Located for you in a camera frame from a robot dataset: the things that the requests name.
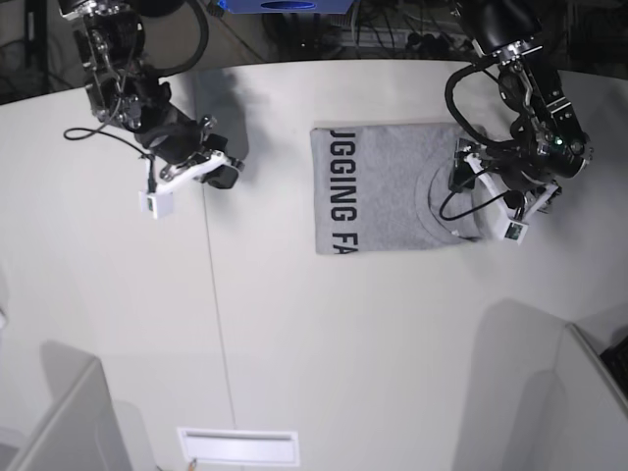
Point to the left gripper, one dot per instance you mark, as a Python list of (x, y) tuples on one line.
[(549, 162)]

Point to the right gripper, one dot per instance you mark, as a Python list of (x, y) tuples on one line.
[(177, 137)]

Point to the grey T-shirt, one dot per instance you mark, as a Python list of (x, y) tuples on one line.
[(385, 188)]

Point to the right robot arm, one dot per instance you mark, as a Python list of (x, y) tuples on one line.
[(126, 92)]

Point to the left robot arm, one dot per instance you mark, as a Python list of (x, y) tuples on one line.
[(546, 139)]

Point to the blue box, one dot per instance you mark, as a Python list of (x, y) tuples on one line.
[(285, 6)]

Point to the black keyboard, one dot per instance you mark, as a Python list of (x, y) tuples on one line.
[(615, 359)]

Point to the grey partition panel right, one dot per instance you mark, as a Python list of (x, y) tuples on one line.
[(572, 416)]

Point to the grey partition panel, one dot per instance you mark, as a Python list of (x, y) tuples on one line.
[(80, 429), (572, 416)]

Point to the white table slot plate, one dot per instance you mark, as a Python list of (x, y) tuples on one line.
[(240, 448)]

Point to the grey partition panel left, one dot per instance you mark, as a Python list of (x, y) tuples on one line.
[(80, 429)]

